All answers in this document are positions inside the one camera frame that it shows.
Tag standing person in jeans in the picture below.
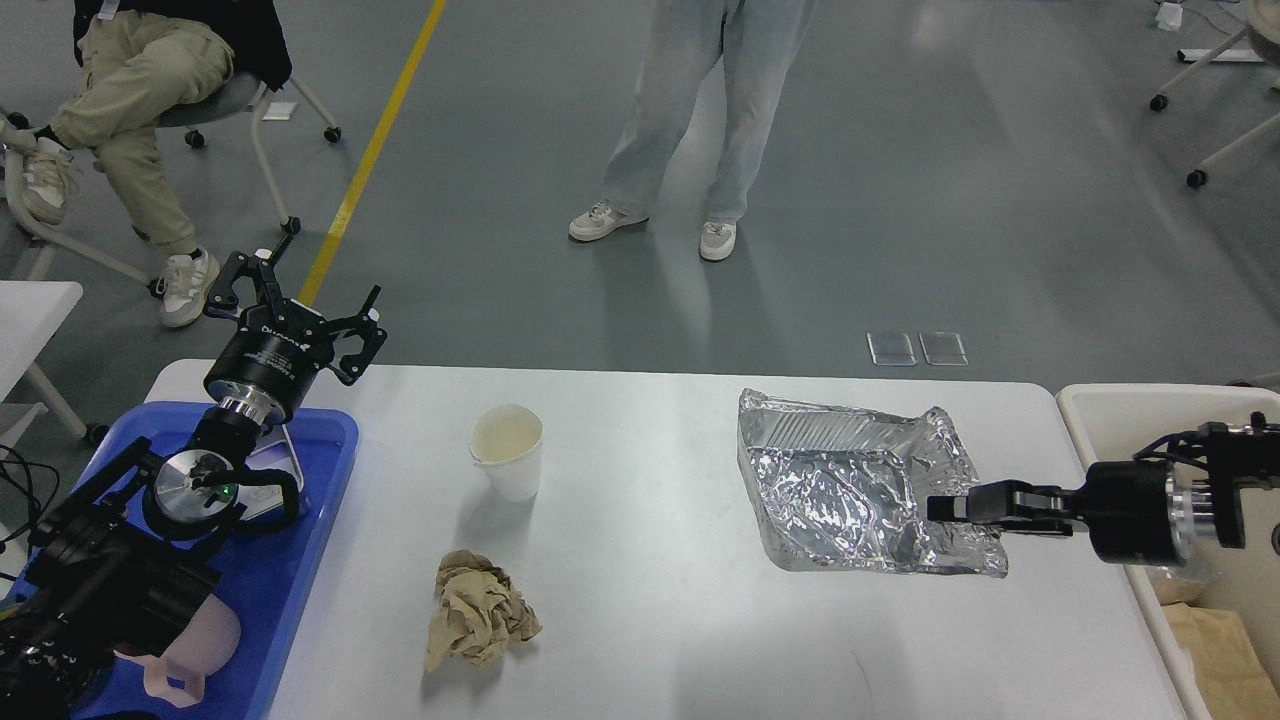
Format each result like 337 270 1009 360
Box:
568 0 820 263

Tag aluminium foil tray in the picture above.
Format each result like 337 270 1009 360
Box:
737 388 1009 578

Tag white paper cup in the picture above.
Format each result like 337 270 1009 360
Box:
468 404 543 503

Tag white side table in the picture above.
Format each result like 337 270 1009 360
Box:
1 281 109 447

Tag grey wheeled chair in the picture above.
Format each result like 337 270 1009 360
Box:
3 73 301 299

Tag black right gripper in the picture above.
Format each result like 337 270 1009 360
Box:
927 457 1189 568

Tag clear floor plate left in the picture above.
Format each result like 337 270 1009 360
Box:
867 331 918 366

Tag crumpled brown paper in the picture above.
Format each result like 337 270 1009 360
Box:
424 550 543 673

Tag seated person khaki trousers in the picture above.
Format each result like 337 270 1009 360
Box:
3 1 292 329

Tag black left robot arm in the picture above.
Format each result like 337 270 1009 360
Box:
3 234 388 719

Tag crumpled clear plastic bag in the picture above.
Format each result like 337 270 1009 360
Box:
1144 556 1221 606

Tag brown paper bag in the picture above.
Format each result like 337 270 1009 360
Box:
1162 603 1279 719

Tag white chair base right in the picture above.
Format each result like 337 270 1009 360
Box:
1148 0 1280 190

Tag clear floor plate right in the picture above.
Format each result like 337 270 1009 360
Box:
916 331 969 366

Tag blue plastic tray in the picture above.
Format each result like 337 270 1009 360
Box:
8 402 360 720

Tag clear floor plate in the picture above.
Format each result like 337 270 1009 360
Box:
867 331 918 366
916 331 969 366

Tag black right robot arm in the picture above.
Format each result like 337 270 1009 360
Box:
925 411 1279 568

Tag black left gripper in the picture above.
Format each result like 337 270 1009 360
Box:
200 232 389 427

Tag pink plastic mug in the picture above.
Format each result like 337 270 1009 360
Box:
113 594 241 708

